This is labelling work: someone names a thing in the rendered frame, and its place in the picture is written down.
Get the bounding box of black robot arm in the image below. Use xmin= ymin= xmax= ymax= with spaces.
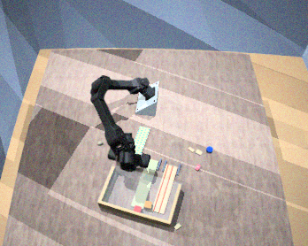
xmin=90 ymin=75 xmax=156 ymax=172

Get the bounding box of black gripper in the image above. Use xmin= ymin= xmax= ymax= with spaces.
xmin=108 ymin=148 xmax=150 ymax=169

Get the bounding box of white flat strip with orange stripes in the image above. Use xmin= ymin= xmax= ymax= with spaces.
xmin=162 ymin=165 xmax=178 ymax=181

